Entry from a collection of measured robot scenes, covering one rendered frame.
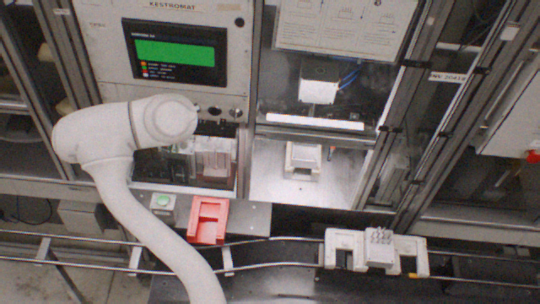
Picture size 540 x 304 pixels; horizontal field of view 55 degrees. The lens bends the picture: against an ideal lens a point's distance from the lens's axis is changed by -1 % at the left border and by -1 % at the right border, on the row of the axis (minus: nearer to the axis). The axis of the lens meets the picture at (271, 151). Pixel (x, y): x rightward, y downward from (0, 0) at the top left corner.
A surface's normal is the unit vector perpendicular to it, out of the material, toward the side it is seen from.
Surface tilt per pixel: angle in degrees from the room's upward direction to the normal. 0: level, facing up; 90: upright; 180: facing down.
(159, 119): 37
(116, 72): 90
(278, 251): 0
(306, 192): 0
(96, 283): 0
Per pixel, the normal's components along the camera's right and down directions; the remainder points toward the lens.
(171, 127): 0.22, 0.29
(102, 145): 0.16, 0.00
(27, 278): 0.07, -0.57
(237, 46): -0.07, 0.81
